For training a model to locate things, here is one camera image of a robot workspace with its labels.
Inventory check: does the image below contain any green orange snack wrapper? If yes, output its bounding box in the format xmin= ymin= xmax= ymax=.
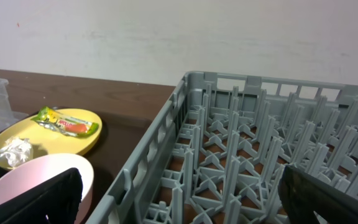
xmin=31 ymin=106 xmax=99 ymax=138

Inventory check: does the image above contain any white tissue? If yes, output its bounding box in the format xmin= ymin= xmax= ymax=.
xmin=0 ymin=137 xmax=34 ymax=169

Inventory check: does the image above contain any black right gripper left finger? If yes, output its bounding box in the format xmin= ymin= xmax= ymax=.
xmin=0 ymin=168 xmax=83 ymax=224

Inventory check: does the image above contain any grey dishwasher rack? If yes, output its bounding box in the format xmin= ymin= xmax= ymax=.
xmin=88 ymin=72 xmax=358 ymax=223

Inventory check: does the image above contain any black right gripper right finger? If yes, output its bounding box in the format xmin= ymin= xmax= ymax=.
xmin=278 ymin=166 xmax=358 ymax=224

